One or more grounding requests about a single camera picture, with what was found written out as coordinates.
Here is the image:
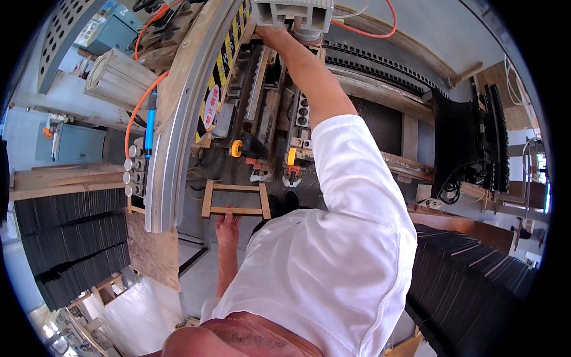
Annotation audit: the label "person's left hand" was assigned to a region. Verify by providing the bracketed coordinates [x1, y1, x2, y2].
[215, 208, 242, 251]

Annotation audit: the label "person's right hand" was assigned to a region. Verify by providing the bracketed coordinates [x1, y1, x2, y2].
[255, 24, 293, 49]

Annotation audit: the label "small wooden frame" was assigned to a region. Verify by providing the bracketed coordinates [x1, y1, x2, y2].
[201, 180, 272, 220]

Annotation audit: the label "person's legs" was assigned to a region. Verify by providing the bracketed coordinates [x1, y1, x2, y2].
[251, 190, 314, 237]

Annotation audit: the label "clamp with yellow round knob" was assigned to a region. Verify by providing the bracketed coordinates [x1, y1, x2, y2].
[229, 133, 271, 176]

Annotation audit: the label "brown particle board sheet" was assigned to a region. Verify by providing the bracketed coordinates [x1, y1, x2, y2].
[127, 210, 182, 293]

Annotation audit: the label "silver pneumatic valve block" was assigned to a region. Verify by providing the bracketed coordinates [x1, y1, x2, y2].
[123, 143, 149, 198]

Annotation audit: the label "person's body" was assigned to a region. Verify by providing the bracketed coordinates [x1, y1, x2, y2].
[152, 114, 418, 357]

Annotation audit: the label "blue tube fitting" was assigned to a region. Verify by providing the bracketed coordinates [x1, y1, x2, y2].
[144, 93, 158, 158]

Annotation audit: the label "yellow black striped warning strip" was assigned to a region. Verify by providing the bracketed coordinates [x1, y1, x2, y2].
[195, 0, 252, 144]

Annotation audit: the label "open wooden crate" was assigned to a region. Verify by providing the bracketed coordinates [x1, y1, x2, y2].
[91, 272, 128, 307]

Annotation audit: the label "stacks of black boards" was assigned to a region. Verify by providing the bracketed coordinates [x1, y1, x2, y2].
[13, 187, 131, 311]

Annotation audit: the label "grey blue metal cabinet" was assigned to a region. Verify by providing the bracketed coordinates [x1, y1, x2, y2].
[35, 122, 107, 164]

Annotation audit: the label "pile of wooden planks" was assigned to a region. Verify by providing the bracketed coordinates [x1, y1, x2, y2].
[9, 162, 127, 202]

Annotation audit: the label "ribbed grey pneumatic cylinder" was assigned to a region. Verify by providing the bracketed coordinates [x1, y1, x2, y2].
[83, 48, 159, 111]

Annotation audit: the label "grey round machine spindle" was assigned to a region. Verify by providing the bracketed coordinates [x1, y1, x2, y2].
[291, 26, 323, 44]

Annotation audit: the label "green control box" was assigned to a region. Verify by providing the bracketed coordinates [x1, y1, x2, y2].
[73, 1, 144, 57]

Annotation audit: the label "black machine head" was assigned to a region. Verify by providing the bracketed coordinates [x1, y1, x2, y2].
[430, 84, 510, 205]

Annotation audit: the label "large heap of black boards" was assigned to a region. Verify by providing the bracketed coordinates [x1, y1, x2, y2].
[405, 223, 538, 357]

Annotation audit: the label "perforated grey metal panel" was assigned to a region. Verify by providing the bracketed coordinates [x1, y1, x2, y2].
[37, 0, 109, 95]

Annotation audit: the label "clamp with yellow orange handle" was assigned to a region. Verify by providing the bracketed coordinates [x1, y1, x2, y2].
[283, 146, 313, 187]

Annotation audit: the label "curved grey metal rail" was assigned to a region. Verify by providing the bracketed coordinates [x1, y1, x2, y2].
[145, 0, 251, 234]

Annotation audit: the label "long orange air hose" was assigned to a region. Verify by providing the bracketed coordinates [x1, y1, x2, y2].
[124, 0, 184, 160]

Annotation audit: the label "black cable chain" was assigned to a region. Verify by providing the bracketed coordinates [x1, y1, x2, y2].
[322, 39, 451, 101]

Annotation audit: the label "orange air hose loop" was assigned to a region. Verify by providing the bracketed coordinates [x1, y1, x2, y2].
[329, 0, 398, 39]

